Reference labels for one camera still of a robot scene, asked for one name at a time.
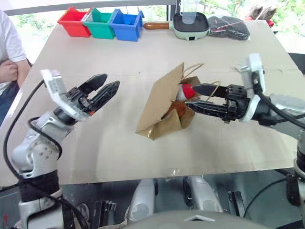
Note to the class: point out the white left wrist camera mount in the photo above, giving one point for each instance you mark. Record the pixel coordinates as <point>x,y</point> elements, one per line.
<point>56,83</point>

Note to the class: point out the green plastic bin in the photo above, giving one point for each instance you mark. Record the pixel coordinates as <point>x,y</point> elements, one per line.
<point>100,26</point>

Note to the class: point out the brown cardboard table cover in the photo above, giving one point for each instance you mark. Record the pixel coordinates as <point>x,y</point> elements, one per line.
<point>107,148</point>

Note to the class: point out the silver rounded robot leg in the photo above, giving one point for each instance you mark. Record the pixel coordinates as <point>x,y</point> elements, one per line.
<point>141,202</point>
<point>202,195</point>

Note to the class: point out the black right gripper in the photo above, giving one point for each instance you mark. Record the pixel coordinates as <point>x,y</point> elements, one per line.
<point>236,105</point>

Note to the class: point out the black metal bracket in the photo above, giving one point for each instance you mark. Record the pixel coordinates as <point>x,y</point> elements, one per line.
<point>106,211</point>
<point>236,202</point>

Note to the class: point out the person's bare hand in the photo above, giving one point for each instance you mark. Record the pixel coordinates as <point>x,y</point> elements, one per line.
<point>8,71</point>

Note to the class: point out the black fabric in plastic wrap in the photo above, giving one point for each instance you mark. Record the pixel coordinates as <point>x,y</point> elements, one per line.
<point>228,27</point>

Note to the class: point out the person in white shirt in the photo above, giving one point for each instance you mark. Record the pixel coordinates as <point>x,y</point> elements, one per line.
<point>9,38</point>

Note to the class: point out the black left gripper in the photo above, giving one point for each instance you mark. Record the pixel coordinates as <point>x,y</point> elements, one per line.
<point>79,97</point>

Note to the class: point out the red and white plush toy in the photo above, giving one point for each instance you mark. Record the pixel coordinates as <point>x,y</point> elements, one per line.
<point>187,91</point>

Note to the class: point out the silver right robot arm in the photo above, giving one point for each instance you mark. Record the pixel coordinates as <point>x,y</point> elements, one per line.
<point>286,107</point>

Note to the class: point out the clear measuring cup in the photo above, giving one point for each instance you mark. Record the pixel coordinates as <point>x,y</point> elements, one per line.
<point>189,12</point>

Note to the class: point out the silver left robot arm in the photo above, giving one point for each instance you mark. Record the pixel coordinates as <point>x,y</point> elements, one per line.
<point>35,152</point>

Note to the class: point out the blue plastic bin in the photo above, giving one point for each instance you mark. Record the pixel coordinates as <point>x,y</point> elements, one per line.
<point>125,29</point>

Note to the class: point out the green electric frying pan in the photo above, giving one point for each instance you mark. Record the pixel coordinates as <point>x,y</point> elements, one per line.
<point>190,29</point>

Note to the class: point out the brown paper bag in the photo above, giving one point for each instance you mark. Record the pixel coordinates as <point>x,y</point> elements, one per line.
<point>159,102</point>

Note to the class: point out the person's bare forearm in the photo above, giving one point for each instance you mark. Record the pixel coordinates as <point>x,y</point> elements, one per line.
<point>23,70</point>

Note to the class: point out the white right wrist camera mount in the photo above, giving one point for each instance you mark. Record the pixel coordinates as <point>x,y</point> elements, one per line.
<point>253,65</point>

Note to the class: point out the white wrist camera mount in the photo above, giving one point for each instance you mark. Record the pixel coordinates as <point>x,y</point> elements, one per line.
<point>253,65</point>
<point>56,83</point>

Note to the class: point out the grey and red gloves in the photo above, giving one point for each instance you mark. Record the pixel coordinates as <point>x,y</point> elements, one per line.
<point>261,12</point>

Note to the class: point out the grey rounded robot chest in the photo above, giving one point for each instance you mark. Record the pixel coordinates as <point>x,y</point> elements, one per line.
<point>190,220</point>

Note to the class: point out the red plastic bin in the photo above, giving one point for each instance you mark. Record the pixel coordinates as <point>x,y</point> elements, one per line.
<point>74,23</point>

